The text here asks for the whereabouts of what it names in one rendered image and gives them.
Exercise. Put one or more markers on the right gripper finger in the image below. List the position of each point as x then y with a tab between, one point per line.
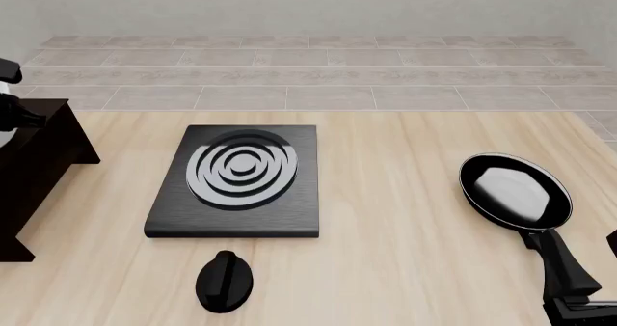
613	243
566	268

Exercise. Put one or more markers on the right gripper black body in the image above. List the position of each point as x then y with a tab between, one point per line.
585	313

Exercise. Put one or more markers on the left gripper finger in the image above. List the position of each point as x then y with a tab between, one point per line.
8	71
17	114

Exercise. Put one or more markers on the white bowl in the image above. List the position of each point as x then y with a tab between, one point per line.
4	138

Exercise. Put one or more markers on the black frying pan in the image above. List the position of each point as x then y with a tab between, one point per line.
482	167

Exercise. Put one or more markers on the flat black stove plate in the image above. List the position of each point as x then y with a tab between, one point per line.
173	217

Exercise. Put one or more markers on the round black stove knob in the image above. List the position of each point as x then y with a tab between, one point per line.
224	286

